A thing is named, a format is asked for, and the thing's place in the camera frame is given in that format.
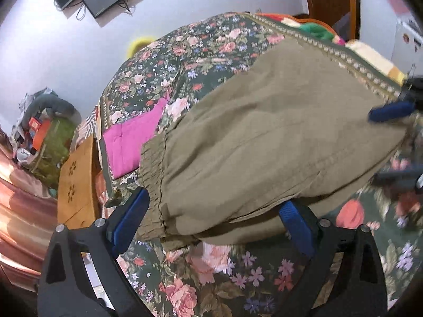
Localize green bag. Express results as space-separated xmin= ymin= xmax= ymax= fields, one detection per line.
xmin=31 ymin=115 xmax=77 ymax=189

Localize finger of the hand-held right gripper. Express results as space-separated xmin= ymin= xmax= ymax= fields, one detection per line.
xmin=368 ymin=101 xmax=416 ymax=125
xmin=372 ymin=167 xmax=423 ymax=190

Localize floral printed blanket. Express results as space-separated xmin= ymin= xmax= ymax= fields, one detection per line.
xmin=94 ymin=11 xmax=423 ymax=317

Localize colourful patchwork blanket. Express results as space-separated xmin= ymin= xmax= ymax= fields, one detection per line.
xmin=254 ymin=12 xmax=408 ymax=86

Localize pink striped curtain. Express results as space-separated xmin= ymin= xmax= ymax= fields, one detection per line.
xmin=0 ymin=132 xmax=63 ymax=283

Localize yellow round object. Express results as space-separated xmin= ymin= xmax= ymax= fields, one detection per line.
xmin=128 ymin=36 xmax=159 ymax=57

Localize wooden stool with flower cutouts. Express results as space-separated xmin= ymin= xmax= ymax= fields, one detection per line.
xmin=57 ymin=135 xmax=103 ymax=230

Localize pink cloth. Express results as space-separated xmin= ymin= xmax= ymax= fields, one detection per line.
xmin=102 ymin=97 xmax=171 ymax=179

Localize olive green pants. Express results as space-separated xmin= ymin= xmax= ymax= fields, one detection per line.
xmin=134 ymin=33 xmax=410 ymax=252

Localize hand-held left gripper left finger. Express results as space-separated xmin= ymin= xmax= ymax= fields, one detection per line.
xmin=36 ymin=187 xmax=151 ymax=317

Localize grey cloth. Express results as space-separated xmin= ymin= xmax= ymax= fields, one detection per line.
xmin=25 ymin=92 xmax=82 ymax=123

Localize orange box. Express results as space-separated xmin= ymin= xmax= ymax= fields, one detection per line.
xmin=28 ymin=117 xmax=52 ymax=150

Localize white cabinet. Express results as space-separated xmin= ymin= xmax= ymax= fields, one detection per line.
xmin=358 ymin=0 xmax=423 ymax=71

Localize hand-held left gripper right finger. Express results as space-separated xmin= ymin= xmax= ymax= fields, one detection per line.
xmin=278 ymin=200 xmax=388 ymax=317

